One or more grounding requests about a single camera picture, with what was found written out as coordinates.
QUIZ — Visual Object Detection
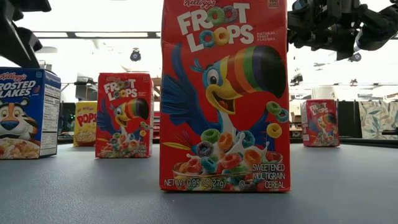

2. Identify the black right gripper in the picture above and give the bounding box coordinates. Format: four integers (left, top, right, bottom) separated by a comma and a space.
287, 0, 361, 62

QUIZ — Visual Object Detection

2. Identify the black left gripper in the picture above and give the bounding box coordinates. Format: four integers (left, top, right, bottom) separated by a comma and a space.
0, 0, 52, 68

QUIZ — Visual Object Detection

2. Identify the blue Frosted Flakes cereal box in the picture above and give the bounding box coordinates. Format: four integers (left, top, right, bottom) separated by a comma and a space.
0, 67, 62, 161

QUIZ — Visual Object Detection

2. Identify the red Froot Loops cereal box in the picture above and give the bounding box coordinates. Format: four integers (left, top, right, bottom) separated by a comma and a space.
159, 0, 292, 193
300, 99, 341, 148
95, 72, 155, 159

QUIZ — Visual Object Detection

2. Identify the yellow Corn Pops cereal box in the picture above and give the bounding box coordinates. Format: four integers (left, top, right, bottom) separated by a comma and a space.
73, 100, 98, 147

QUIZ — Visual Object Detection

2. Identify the long ceiling light fixture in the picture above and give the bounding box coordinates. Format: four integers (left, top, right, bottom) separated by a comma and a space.
32, 30, 162, 39

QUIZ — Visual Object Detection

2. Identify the black partition panel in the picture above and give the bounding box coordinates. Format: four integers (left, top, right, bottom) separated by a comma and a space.
337, 100, 363, 139

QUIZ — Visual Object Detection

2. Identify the floral patterned curtain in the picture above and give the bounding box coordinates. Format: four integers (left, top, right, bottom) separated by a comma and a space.
358, 100, 398, 140

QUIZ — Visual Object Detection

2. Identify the red storage unit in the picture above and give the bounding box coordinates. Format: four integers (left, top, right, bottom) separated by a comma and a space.
153, 111, 161, 140

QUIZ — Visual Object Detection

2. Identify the black metal table frame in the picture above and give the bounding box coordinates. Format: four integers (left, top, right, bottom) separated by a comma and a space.
57, 136, 398, 149

